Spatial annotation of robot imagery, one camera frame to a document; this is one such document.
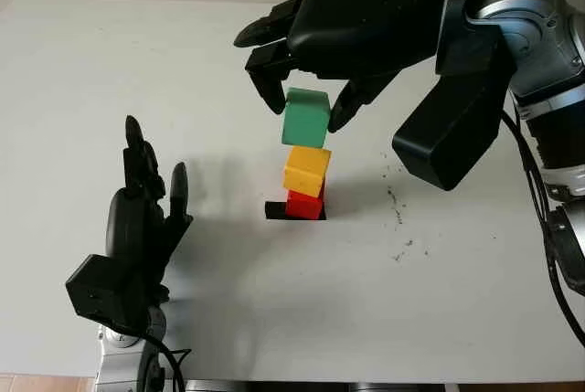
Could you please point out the black flat rectangular tile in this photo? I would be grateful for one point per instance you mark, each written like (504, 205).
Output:
(274, 210)

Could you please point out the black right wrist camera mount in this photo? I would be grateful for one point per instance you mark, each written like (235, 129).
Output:
(452, 136)

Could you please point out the red wooden block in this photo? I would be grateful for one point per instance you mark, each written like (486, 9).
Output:
(304, 207)

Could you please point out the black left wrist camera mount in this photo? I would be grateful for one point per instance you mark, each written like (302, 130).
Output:
(105, 291)

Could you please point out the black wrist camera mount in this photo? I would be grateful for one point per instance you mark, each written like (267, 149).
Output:
(452, 136)
(105, 291)

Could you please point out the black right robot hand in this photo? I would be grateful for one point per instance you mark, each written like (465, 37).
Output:
(365, 22)

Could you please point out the yellow wooden block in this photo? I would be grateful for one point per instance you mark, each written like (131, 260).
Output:
(304, 172)

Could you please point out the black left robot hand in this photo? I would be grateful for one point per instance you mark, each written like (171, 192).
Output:
(132, 227)

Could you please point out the green wooden block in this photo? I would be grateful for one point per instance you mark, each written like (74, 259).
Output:
(304, 122)

